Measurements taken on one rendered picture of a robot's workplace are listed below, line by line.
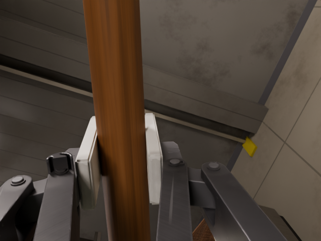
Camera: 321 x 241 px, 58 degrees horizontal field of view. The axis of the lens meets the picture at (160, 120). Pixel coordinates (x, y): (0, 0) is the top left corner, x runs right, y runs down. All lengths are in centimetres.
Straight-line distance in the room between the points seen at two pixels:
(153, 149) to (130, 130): 2
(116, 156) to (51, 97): 295
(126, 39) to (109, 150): 6
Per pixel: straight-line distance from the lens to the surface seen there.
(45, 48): 287
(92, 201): 16
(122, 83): 16
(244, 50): 309
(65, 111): 314
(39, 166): 349
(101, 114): 17
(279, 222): 245
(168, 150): 17
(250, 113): 316
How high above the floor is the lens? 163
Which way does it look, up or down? 12 degrees down
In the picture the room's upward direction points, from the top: 73 degrees counter-clockwise
